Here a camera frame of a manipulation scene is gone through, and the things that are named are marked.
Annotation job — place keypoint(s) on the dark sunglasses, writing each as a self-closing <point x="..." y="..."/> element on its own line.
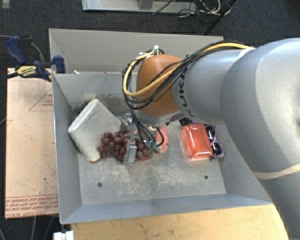
<point x="216" y="147"/>

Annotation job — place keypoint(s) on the pink and white toy food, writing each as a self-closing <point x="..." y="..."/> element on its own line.
<point x="163" y="140"/>

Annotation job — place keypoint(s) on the black cylinder on white bracket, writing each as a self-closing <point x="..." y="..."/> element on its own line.
<point x="184" y="121"/>

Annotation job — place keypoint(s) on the grey metal bin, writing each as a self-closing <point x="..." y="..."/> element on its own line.
<point x="152" y="184"/>

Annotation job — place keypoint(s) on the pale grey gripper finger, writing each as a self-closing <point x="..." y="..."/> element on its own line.
<point x="126" y="155"/>
<point x="132" y="154"/>

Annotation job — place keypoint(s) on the brown cardboard board red print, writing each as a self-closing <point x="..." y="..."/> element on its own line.
<point x="30" y="146"/>

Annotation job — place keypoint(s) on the dark red grape bunch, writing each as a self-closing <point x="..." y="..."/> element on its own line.
<point x="113" y="144"/>

